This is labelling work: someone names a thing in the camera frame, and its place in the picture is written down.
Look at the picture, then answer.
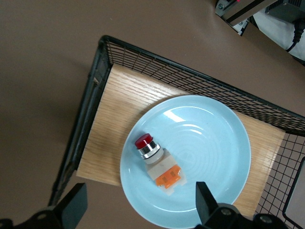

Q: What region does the black plug cable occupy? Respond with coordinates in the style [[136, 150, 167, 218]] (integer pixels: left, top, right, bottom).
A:
[[285, 18, 305, 53]]

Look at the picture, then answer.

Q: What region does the grey power supply box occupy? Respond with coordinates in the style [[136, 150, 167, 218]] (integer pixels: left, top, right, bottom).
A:
[[264, 0, 305, 21]]

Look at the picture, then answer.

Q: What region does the aluminium camera mount post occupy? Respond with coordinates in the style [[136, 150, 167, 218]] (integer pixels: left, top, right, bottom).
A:
[[214, 0, 273, 37]]

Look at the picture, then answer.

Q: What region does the light blue round plate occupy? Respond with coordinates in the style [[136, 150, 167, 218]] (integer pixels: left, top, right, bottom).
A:
[[120, 94, 252, 226]]

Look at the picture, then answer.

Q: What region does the black wire tray wooden base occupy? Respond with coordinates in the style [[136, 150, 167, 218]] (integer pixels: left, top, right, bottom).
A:
[[48, 35, 305, 229]]

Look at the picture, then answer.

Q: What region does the red push button switch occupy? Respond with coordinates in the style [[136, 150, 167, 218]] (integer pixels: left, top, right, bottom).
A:
[[134, 134, 187, 197]]

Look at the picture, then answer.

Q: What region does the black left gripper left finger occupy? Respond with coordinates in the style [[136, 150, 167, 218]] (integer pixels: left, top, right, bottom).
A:
[[0, 183, 89, 229]]

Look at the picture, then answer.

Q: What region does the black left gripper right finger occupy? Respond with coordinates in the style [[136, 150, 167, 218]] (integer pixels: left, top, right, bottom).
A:
[[195, 181, 291, 229]]

